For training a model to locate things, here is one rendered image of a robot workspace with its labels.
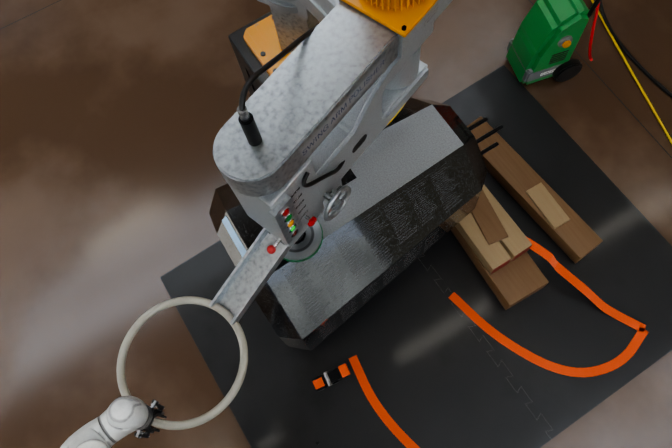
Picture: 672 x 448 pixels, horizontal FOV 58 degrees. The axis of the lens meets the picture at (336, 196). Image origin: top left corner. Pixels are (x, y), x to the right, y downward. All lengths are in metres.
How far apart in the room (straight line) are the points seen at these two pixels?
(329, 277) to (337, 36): 1.11
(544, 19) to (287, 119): 2.12
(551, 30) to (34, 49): 3.27
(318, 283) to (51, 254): 1.82
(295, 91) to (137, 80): 2.47
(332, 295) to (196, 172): 1.43
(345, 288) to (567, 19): 1.86
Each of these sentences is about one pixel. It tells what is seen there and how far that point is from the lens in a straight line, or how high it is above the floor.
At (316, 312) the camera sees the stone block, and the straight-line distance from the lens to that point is 2.63.
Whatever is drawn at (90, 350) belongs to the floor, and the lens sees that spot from 3.61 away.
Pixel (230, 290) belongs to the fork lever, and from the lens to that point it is 2.42.
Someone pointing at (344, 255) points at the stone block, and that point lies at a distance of 2.57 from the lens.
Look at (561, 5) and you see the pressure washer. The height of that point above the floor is 0.56.
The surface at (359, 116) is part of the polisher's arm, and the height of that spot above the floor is 1.45.
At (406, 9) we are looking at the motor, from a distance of 1.91.
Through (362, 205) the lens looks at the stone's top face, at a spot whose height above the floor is 0.85.
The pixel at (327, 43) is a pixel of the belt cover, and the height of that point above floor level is 1.72.
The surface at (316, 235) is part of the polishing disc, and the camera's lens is 2.49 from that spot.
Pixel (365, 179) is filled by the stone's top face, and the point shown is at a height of 0.85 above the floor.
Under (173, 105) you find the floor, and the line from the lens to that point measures 3.98.
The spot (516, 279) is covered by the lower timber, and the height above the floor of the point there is 0.14.
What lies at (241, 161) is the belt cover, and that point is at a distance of 1.71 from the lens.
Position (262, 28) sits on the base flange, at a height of 0.78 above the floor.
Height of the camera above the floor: 3.22
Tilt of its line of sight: 68 degrees down
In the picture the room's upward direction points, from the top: 11 degrees counter-clockwise
